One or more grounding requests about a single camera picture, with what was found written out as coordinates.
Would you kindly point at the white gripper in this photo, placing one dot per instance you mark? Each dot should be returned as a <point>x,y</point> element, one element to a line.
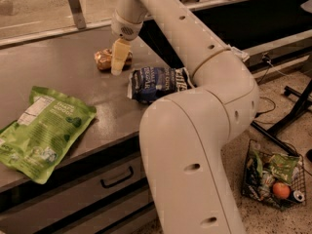
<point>125,28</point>

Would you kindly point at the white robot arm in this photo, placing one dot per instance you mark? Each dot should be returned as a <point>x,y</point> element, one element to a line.
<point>181,135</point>

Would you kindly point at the blue chip bag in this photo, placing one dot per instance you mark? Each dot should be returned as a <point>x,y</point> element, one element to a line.
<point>150,83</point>

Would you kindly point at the green rice chip bag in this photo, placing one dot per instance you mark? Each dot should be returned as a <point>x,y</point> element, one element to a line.
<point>36,143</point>

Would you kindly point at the green snack bag in basket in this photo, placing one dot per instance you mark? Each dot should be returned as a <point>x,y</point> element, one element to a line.
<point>282,167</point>

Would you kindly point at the blue can in basket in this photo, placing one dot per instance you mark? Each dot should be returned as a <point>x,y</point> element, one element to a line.
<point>297,196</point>

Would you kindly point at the white packet on ledge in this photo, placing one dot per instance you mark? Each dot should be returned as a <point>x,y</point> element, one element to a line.
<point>242,55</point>

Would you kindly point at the grey cabinet with drawers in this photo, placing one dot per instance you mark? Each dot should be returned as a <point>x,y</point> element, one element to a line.
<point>72,201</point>

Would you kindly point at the black tripod stand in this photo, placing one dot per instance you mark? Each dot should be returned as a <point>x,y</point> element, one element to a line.
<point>304,101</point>

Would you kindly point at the orange fruit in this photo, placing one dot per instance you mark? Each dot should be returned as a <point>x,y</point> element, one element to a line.
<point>281,190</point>

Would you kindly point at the metal railing post left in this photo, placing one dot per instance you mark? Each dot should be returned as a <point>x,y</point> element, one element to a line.
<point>77,14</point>

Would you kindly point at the black drawer handle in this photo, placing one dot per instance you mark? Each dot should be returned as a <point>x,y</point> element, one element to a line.
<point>118,179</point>

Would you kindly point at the black wire basket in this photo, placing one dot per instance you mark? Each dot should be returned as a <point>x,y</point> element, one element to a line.
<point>274,179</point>

